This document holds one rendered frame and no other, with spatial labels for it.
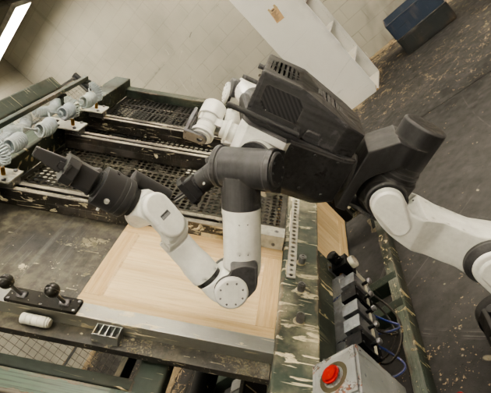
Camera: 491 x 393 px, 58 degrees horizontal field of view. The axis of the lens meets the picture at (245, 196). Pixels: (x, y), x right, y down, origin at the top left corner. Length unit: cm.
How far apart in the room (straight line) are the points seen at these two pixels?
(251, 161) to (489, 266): 72
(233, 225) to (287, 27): 429
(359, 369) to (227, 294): 32
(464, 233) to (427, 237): 10
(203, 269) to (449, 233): 67
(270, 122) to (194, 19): 596
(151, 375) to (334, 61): 439
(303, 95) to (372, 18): 547
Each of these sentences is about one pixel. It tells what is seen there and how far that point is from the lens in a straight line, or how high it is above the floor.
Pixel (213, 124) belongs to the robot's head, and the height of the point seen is 140.
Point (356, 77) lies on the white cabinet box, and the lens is 524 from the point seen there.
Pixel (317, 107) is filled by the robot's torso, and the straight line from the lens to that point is 106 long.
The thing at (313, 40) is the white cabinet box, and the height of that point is 89.
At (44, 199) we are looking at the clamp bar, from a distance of 176.
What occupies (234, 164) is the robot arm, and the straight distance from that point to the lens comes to 95.
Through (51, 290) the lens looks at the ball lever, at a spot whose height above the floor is 142.
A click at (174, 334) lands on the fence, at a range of 122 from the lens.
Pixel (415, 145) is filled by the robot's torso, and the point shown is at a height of 103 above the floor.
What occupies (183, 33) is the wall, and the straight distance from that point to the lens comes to 707.
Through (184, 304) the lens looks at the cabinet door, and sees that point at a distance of 134.
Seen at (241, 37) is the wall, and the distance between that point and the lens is 679.
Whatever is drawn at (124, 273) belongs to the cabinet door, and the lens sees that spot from 144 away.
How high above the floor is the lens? 152
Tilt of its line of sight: 15 degrees down
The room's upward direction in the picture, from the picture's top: 47 degrees counter-clockwise
